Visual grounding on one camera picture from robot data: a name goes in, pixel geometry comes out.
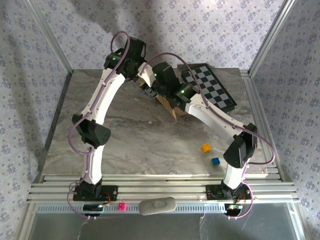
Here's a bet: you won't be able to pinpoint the grey oval stone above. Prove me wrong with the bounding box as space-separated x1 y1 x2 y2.
138 196 177 216

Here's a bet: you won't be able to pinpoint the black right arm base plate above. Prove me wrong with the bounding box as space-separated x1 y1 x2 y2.
206 184 252 201

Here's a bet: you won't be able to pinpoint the black and grey chessboard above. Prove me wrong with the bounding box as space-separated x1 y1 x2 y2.
176 62 238 113

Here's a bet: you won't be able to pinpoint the grey metal sheet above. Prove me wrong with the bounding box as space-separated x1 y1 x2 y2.
32 212 301 240

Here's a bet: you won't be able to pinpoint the grey slotted cable duct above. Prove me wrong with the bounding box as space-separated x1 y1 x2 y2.
34 202 298 215

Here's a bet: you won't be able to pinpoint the brown cardboard paper box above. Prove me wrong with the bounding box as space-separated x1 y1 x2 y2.
155 93 194 123

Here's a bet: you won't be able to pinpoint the aluminium mounting rails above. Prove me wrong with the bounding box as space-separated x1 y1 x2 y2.
26 173 301 203

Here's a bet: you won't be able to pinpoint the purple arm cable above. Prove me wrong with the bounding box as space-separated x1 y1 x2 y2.
66 31 131 221
141 52 277 221

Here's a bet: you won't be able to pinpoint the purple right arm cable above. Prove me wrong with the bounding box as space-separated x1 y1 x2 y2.
141 52 277 221

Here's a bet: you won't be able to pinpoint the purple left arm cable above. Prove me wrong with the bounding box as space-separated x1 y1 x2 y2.
66 31 131 221

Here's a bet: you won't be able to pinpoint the aluminium frame post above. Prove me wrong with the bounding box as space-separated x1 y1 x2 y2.
24 0 76 76
247 0 298 77

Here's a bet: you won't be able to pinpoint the aluminium side rail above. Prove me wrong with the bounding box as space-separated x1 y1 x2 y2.
239 69 286 182

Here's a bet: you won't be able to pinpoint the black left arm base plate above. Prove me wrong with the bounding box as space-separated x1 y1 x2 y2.
72 184 119 202

